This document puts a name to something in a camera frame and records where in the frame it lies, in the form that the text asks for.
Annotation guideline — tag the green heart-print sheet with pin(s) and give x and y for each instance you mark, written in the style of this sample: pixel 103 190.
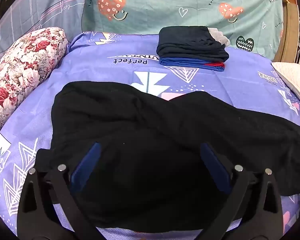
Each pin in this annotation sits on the green heart-print sheet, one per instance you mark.
pixel 152 7

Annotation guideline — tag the folded red garment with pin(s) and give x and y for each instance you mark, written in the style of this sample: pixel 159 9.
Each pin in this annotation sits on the folded red garment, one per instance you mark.
pixel 216 65

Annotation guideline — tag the folded grey garment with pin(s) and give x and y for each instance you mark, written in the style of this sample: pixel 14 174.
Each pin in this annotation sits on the folded grey garment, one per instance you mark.
pixel 218 36

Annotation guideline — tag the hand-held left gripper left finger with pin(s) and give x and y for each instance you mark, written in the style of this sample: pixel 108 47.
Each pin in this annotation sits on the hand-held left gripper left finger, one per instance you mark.
pixel 86 165

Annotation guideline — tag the grey plaid sheet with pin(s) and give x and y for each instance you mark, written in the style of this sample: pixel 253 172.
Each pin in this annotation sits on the grey plaid sheet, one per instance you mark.
pixel 40 5

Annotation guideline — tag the wooden bed frame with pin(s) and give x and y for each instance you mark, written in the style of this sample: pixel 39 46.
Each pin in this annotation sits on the wooden bed frame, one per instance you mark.
pixel 288 30

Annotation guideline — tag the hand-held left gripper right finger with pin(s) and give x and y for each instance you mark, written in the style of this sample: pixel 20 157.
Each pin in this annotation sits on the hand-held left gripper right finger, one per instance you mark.
pixel 215 165

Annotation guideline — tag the floral bolster pillow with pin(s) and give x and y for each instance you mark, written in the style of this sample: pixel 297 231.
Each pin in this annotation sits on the floral bolster pillow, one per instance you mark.
pixel 22 72

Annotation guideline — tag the black pants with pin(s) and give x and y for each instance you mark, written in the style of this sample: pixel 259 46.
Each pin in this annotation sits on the black pants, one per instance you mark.
pixel 140 130

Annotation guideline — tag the folded black garment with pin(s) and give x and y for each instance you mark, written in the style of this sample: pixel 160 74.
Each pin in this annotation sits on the folded black garment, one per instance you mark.
pixel 187 42

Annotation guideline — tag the white pillow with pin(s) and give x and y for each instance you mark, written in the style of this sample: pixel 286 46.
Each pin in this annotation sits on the white pillow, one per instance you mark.
pixel 297 77

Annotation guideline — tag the folded blue garment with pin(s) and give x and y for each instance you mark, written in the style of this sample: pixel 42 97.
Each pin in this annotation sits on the folded blue garment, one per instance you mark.
pixel 180 62

